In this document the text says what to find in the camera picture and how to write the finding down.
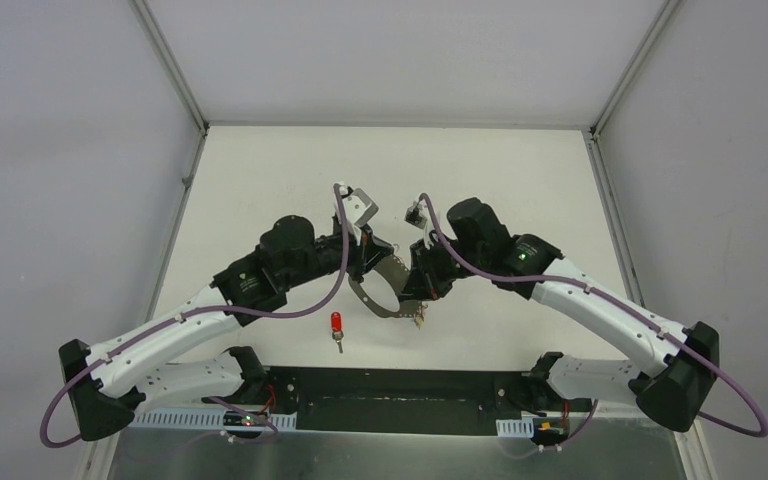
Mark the metal keyring plate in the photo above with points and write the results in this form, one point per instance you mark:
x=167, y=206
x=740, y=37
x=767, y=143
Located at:
x=379, y=290

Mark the red tag key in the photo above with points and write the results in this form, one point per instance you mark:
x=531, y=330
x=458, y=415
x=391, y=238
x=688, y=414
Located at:
x=337, y=330

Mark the aluminium front rail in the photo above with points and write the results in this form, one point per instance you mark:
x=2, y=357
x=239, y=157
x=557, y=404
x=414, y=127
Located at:
x=672, y=398

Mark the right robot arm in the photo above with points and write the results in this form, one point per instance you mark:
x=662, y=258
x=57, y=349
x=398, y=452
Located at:
x=596, y=305

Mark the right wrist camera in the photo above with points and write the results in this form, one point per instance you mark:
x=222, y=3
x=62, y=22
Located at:
x=415, y=216

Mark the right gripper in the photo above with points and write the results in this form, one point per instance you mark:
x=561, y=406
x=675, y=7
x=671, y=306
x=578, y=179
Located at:
x=424, y=282

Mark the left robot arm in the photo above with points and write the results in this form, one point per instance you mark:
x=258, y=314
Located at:
x=110, y=383

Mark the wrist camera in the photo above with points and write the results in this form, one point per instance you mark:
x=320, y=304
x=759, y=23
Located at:
x=359, y=207
x=415, y=216

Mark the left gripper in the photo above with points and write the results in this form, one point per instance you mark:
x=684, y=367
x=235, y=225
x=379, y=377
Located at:
x=371, y=250

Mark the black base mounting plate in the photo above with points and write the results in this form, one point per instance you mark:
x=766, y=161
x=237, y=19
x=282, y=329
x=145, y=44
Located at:
x=427, y=402

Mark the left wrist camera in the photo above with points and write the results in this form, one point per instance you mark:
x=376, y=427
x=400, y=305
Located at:
x=359, y=207

